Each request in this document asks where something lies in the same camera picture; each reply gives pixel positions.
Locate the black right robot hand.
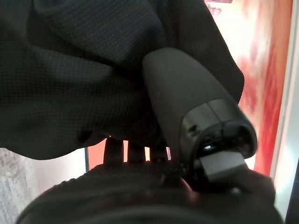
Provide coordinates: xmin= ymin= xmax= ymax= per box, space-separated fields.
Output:
xmin=16 ymin=47 xmax=285 ymax=224

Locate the black garment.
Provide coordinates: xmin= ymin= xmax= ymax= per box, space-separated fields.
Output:
xmin=0 ymin=0 xmax=245 ymax=161

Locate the grey striped rug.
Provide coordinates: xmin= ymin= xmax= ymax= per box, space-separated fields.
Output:
xmin=0 ymin=147 xmax=40 ymax=224

